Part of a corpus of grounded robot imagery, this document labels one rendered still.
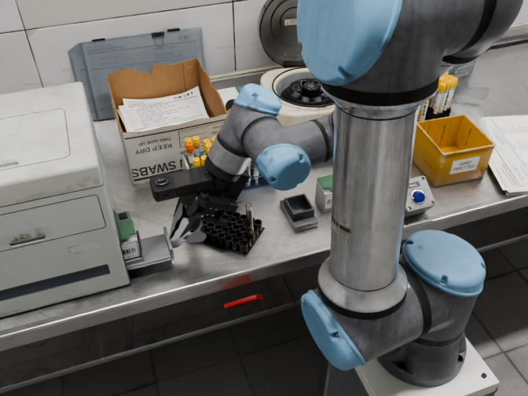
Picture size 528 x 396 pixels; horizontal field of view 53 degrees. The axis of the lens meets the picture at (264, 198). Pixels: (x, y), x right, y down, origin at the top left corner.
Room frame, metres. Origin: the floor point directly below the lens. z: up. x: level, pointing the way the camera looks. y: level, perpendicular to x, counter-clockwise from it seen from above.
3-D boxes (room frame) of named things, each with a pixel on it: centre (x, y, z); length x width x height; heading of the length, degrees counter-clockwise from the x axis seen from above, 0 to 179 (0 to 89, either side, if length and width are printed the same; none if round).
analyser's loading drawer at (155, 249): (0.68, 0.28, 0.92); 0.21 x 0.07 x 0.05; 109
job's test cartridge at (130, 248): (0.69, 0.26, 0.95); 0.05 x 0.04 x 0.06; 19
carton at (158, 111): (1.11, 0.24, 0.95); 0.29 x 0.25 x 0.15; 19
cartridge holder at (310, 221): (0.84, -0.08, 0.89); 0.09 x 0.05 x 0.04; 19
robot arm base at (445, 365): (0.50, -0.26, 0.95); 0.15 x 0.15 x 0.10
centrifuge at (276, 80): (1.17, -0.12, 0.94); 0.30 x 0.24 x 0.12; 10
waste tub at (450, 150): (1.01, -0.44, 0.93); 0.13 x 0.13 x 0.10; 15
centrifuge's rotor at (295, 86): (1.19, -0.12, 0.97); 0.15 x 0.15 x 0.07
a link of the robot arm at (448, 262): (0.50, -0.25, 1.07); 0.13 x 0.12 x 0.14; 116
